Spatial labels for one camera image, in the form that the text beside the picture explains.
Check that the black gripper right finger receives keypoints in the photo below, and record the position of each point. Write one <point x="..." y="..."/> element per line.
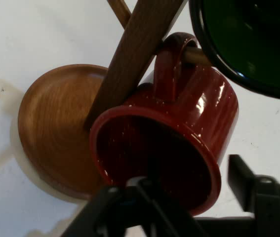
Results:
<point x="265" y="197"/>

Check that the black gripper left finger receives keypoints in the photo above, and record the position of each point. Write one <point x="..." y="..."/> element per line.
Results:
<point x="134" y="209"/>

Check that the red enamel mug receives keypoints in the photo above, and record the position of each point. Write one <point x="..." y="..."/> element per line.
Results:
<point x="199" y="118"/>

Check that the wooden mug tree stand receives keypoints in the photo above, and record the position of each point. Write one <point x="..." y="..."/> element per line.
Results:
<point x="55" y="123"/>

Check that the green printed enamel mug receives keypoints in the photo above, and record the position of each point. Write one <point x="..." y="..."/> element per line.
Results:
<point x="248" y="42"/>

